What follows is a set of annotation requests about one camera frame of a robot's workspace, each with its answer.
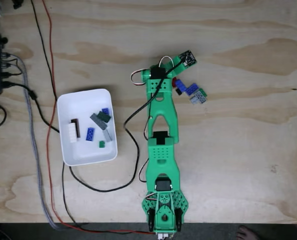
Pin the bare camera circuit board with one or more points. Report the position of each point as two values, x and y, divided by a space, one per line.
188 58

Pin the long dark brown lego brick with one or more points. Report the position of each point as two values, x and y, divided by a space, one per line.
76 126

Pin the dark green two-by-four lego brick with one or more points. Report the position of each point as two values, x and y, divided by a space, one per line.
104 117

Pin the light grey two-by-four lego brick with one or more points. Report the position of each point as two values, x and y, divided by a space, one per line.
108 135
200 97

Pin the red lego brick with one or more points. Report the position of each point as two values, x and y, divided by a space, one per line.
175 82

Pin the blue two-by-two lego brick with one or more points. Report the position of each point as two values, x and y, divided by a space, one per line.
106 110
183 88
179 83

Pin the light grey two-by-two lego brick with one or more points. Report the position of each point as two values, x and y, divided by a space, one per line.
193 100

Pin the blue two-by-four lego brick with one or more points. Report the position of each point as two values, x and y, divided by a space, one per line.
90 134
192 89

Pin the black round knob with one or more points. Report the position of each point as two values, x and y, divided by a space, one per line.
4 40

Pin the small green lego brick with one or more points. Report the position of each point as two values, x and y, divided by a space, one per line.
102 144

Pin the long dark grey lego brick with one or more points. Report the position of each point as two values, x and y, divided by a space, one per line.
97 121

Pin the small black lego brick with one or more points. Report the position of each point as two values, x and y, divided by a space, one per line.
179 92

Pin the long white lego brick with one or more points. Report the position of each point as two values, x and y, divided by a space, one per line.
72 133

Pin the white plastic bin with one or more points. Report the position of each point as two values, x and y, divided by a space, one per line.
88 155

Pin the small black object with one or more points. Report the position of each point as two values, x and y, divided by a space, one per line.
18 3

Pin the person's foot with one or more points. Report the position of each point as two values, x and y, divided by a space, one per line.
246 233

